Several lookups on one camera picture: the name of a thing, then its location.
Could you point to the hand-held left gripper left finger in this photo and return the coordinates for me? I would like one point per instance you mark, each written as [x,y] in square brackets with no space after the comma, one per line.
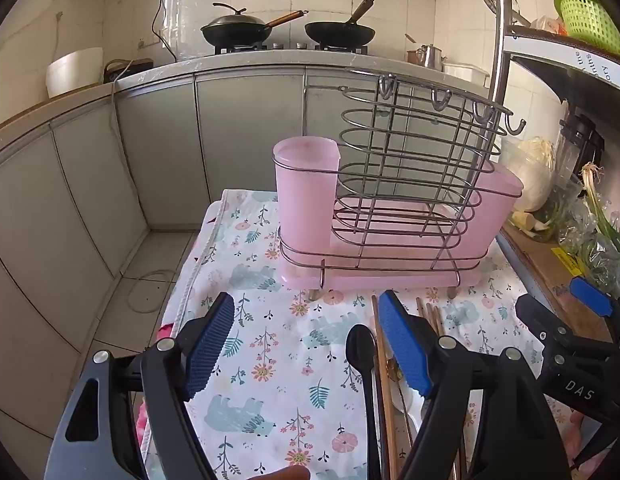
[209,345]

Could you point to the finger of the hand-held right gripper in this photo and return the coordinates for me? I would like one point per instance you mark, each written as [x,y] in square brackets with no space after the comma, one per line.
[535,317]
[587,294]

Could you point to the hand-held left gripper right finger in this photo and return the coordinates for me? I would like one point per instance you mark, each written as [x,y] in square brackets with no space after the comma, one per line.
[405,345]

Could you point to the gold metal spoon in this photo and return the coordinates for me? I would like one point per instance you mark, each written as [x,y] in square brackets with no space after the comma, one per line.
[394,371]

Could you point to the black plastic spoon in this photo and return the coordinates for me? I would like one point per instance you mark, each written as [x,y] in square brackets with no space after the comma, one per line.
[361,347]

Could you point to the dark brown chopstick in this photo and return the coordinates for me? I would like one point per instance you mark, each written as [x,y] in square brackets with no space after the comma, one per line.
[385,400]

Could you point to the white plastic spoon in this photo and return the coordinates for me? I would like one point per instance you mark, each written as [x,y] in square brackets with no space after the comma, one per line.
[409,410]

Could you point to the pink plastic utensil cup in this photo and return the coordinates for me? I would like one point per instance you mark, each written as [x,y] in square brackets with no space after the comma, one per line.
[302,200]
[500,210]

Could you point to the person's right hand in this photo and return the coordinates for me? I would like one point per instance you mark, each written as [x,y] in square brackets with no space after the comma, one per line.
[577,435]

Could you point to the clear plastic bag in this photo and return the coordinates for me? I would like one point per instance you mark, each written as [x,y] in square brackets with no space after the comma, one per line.
[605,260]

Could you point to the floral printed cloth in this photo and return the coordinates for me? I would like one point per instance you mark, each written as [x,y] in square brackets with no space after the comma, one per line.
[270,360]

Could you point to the pink plastic drip tray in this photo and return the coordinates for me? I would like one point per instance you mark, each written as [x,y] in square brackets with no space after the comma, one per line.
[380,280]

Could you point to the green onions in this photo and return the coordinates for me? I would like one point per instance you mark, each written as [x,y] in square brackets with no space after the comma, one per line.
[597,200]

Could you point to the bagged vegetables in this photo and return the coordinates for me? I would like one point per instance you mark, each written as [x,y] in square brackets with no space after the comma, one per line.
[565,200]

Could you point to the ginger piece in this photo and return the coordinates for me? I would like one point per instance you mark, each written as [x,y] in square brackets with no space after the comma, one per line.
[521,220]

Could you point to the napa cabbage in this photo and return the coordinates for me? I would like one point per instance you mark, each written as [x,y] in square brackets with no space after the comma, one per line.
[535,175]

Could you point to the black blender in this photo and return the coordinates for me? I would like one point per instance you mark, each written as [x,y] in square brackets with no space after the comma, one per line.
[580,140]

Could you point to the grey kitchen cabinet unit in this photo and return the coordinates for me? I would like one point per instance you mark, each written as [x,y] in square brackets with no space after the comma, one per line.
[239,130]

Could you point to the steel storage shelf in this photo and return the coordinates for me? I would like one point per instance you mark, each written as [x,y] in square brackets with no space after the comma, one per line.
[550,52]

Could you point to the white plastic container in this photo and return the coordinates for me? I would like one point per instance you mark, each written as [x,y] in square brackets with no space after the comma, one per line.
[465,72]

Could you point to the green plastic basket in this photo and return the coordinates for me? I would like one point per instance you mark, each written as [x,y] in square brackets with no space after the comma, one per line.
[590,20]

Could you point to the steel kettle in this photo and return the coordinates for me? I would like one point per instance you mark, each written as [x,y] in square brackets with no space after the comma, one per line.
[432,57]

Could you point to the small copper pot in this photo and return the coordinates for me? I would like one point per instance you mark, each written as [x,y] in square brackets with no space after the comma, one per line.
[414,56]

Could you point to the white bucket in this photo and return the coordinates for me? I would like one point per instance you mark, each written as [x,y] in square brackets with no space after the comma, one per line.
[72,72]

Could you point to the gas stove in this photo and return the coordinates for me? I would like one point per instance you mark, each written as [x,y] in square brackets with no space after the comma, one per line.
[290,46]

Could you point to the dark wok lid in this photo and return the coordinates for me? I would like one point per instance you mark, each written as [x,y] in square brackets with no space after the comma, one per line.
[234,21]

